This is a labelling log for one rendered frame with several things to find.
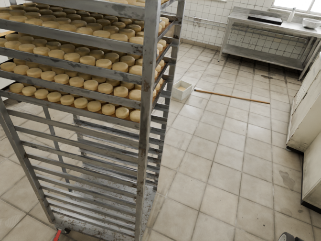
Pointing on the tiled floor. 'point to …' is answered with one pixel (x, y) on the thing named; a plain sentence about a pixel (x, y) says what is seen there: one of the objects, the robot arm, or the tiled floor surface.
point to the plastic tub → (181, 90)
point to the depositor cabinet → (305, 111)
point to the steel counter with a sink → (296, 27)
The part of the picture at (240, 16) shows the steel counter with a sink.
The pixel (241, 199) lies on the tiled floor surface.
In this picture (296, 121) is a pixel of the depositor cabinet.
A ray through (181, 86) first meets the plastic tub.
